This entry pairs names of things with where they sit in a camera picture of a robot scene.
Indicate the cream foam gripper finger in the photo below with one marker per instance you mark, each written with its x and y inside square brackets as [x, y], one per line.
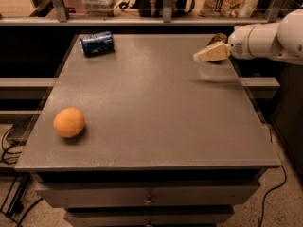
[202, 55]

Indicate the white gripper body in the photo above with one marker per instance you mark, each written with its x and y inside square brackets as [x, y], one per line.
[238, 43]

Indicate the orange gold soda can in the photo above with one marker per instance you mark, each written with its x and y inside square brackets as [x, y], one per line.
[217, 38]

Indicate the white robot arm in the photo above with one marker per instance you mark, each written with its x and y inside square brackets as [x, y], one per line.
[280, 41]

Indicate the blue soda can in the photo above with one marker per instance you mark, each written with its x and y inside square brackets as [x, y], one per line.
[102, 42]

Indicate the printed snack bag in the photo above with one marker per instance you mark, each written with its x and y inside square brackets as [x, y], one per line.
[228, 8]

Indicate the black backpack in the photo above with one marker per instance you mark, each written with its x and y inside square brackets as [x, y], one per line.
[154, 8]

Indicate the orange fruit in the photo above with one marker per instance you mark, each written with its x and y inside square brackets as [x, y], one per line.
[69, 122]

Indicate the metal shelf rail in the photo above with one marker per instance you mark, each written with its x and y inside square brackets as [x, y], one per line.
[72, 13]

